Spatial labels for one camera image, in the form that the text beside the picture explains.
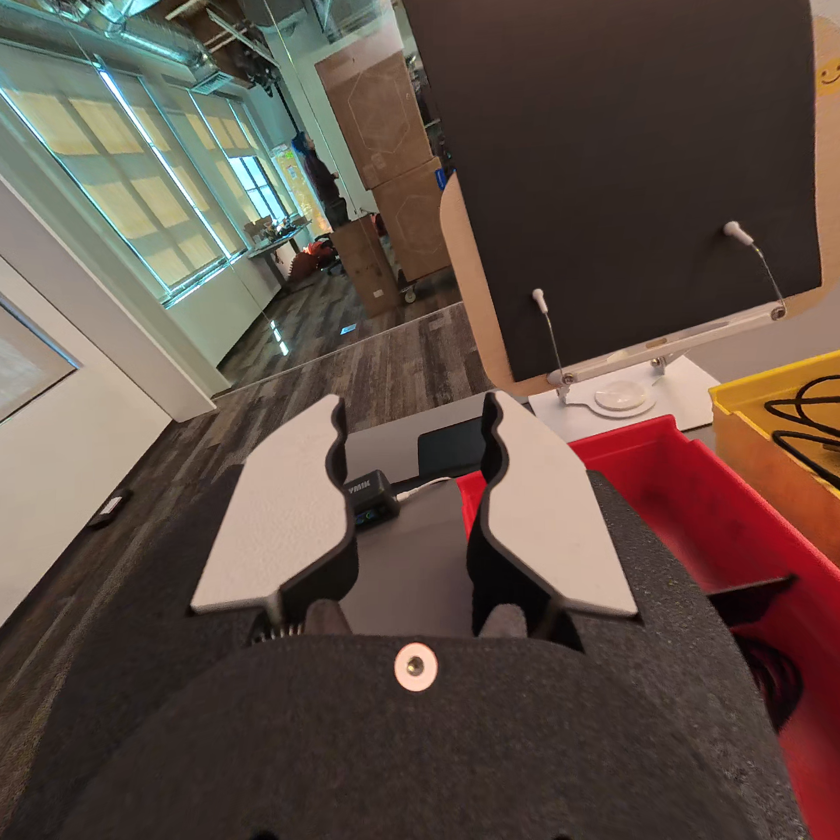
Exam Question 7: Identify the white divider foot plate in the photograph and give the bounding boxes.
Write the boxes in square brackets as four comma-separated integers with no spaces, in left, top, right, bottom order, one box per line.
[528,354,723,434]

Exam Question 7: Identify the small black floor fitting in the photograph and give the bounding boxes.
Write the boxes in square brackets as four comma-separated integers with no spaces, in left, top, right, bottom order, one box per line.
[85,489,135,529]

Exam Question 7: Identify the black panel on wooden board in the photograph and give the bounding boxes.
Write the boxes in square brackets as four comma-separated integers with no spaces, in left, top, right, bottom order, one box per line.
[400,0,840,398]

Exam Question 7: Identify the bundled black cables with strap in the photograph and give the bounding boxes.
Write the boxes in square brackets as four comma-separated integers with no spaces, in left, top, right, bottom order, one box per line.
[748,635,806,735]

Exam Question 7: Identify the red plastic bin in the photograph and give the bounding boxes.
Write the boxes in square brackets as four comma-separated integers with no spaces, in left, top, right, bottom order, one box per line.
[456,415,840,840]

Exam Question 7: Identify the black flat rectangular pad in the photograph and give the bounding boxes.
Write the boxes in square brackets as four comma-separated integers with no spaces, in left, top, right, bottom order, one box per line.
[417,417,488,481]

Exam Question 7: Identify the thin white cable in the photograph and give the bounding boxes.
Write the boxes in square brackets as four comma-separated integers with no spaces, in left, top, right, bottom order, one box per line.
[395,477,455,504]

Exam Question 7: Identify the yellow plastic bin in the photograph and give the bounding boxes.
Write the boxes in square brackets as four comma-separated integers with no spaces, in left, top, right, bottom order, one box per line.
[709,351,840,567]

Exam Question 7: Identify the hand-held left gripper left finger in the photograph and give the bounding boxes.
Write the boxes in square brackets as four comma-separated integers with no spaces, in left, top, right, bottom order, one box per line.
[190,394,361,631]

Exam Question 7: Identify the black red-bin divider plate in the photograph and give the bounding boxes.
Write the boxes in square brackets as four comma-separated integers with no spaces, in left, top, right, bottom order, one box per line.
[707,573,799,636]

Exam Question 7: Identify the black object with white print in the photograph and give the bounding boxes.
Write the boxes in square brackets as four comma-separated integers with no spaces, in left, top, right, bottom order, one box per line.
[343,469,403,529]

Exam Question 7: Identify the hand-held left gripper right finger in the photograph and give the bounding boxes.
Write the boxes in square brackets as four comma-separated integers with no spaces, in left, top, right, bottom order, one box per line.
[467,390,641,637]

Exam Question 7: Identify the window with tan blinds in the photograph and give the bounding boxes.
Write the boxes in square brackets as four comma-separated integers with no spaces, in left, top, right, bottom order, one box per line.
[0,62,306,309]

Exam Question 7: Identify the small cardboard box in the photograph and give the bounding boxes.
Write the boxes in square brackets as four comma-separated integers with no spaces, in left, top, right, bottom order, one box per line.
[330,217,403,320]

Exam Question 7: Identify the tall cardboard box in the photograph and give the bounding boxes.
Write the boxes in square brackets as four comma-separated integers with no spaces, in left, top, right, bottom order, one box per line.
[315,51,455,284]

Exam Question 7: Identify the orange bag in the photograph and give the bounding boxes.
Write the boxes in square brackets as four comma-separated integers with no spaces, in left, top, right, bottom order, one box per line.
[289,239,337,280]

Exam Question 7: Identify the white peg with wire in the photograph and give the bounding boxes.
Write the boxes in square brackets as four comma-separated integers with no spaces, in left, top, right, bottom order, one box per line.
[723,221,787,321]
[532,287,568,383]

